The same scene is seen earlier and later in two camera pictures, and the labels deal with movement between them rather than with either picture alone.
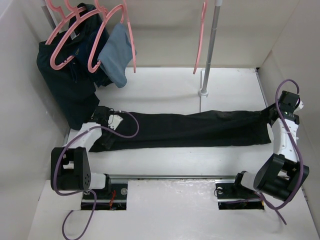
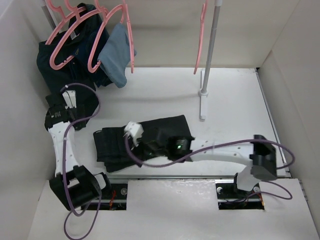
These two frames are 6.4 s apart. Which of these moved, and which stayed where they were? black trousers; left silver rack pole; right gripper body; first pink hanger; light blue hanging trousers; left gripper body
Moved: right gripper body; left gripper body; black trousers
Stayed: left silver rack pole; first pink hanger; light blue hanging trousers
